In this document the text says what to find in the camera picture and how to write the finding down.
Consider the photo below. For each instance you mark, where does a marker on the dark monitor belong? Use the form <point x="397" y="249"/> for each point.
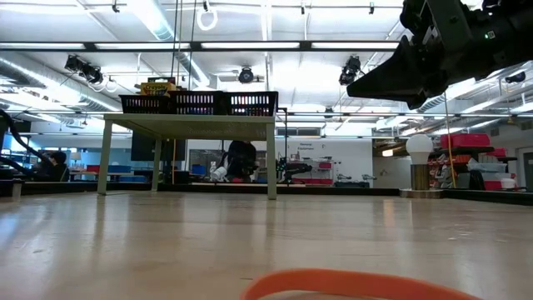
<point x="143" y="148"/>

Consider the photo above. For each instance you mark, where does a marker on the orange rubber band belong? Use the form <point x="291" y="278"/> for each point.
<point x="333" y="281"/>

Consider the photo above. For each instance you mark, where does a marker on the green crayon box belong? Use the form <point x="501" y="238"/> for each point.
<point x="158" y="88"/>

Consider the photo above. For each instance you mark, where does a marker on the white bulb table lamp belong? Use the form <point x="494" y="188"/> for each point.
<point x="419" y="148"/>

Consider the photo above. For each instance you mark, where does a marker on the green perforated metal shelf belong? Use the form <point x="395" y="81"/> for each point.
<point x="233" y="127"/>

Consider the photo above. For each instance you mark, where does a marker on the red storage bin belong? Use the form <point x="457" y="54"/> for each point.
<point x="493" y="184"/>
<point x="464" y="140"/>

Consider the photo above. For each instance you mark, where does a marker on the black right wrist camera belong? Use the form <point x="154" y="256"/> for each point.
<point x="414" y="18"/>

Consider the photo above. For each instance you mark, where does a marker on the white plastic container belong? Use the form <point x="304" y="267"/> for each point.
<point x="487" y="166"/>

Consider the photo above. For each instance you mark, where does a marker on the black ceiling camera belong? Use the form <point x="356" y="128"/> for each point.
<point x="352" y="71"/>
<point x="245" y="75"/>
<point x="83" y="68"/>

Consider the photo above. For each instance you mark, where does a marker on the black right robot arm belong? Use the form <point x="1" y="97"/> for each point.
<point x="504" y="37"/>

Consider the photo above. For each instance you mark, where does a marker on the person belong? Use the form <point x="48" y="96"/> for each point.
<point x="241" y="160"/>
<point x="58" y="168"/>

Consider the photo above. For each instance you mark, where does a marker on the ceiling light strip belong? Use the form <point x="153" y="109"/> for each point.
<point x="354" y="45"/>
<point x="250" y="45"/>

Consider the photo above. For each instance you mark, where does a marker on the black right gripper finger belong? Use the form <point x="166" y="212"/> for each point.
<point x="395" y="75"/>
<point x="412" y="100"/>

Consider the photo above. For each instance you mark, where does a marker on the black background robot arm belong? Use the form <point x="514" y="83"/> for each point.
<point x="295" y="168"/>

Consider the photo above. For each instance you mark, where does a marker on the silver ventilation duct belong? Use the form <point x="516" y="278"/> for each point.
<point x="41" y="83"/>

